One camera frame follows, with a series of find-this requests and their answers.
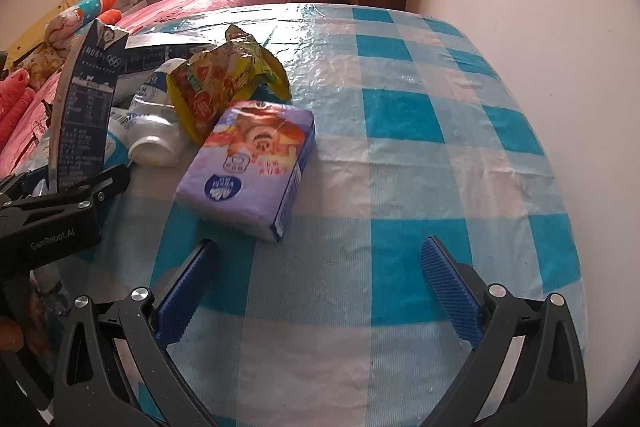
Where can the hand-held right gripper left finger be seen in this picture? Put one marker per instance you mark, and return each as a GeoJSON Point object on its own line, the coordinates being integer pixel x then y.
{"type": "Point", "coordinates": [182, 292]}

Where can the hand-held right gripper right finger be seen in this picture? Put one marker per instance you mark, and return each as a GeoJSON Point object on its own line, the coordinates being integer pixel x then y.
{"type": "Point", "coordinates": [452, 294]}

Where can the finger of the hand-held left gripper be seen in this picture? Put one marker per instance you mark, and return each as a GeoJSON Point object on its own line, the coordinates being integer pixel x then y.
{"type": "Point", "coordinates": [12, 189]}
{"type": "Point", "coordinates": [107, 182]}

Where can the blue and white tissue pack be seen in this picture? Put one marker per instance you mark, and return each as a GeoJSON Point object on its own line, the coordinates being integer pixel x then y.
{"type": "Point", "coordinates": [114, 147]}

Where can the white plastic bottle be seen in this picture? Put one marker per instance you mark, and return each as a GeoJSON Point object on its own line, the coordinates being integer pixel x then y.
{"type": "Point", "coordinates": [150, 127]}

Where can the dark blue snack bag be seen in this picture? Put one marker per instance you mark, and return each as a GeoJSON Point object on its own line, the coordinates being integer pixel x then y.
{"type": "Point", "coordinates": [85, 107]}

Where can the printed small tissue pack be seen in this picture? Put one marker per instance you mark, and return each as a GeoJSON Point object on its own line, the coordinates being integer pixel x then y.
{"type": "Point", "coordinates": [250, 157]}

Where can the orange dotted plush cushion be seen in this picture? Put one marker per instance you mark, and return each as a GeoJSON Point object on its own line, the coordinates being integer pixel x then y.
{"type": "Point", "coordinates": [12, 107]}

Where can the yellow floral quilt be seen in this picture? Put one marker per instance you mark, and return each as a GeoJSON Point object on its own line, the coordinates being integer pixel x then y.
{"type": "Point", "coordinates": [40, 62]}

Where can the blue checkered tablecloth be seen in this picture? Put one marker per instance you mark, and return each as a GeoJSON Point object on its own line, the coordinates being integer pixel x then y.
{"type": "Point", "coordinates": [400, 157]}

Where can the yellow crumpled snack wrapper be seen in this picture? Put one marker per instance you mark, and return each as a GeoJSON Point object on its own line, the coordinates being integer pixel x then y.
{"type": "Point", "coordinates": [215, 77]}

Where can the small teal orange roll pillow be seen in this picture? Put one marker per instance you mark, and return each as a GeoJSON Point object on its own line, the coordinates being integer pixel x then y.
{"type": "Point", "coordinates": [111, 17]}

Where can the large teal orange roll pillow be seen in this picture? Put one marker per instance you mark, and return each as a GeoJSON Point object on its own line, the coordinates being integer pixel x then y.
{"type": "Point", "coordinates": [90, 4]}

